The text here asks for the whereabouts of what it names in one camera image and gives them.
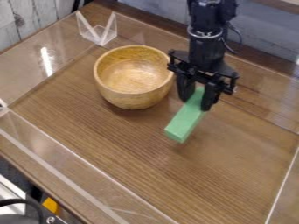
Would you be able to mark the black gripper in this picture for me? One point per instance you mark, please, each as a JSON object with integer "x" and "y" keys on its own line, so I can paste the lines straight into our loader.
{"x": 219, "y": 78}

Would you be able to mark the green rectangular block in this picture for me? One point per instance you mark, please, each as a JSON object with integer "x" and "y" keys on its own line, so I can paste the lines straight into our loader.
{"x": 186, "y": 119}

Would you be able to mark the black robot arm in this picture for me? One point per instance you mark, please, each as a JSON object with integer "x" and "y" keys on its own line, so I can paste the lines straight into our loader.
{"x": 202, "y": 63}

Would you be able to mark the brown wooden bowl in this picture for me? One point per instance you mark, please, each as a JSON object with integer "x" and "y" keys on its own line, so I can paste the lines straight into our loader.
{"x": 133, "y": 77}

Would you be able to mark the yellow sticker label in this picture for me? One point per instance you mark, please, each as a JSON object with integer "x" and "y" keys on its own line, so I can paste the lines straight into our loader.
{"x": 51, "y": 205}

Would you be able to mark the silver screw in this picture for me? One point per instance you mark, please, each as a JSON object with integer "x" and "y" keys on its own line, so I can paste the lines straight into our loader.
{"x": 51, "y": 220}

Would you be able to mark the clear acrylic corner bracket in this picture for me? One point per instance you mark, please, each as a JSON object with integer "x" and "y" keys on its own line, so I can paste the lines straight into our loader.
{"x": 98, "y": 34}

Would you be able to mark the clear acrylic front wall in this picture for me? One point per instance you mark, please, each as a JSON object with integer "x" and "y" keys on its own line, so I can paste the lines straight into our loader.
{"x": 82, "y": 188}

